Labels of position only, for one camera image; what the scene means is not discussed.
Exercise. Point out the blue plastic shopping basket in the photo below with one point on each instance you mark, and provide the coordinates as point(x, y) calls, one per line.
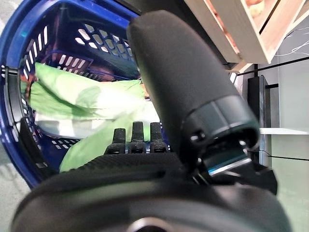
point(17, 29)

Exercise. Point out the small wooden crate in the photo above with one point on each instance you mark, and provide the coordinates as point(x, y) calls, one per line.
point(241, 36)

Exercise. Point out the green white napa cabbage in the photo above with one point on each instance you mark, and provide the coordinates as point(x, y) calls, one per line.
point(84, 152)
point(72, 82)
point(60, 125)

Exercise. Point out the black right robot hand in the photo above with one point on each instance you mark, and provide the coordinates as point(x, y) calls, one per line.
point(169, 60)

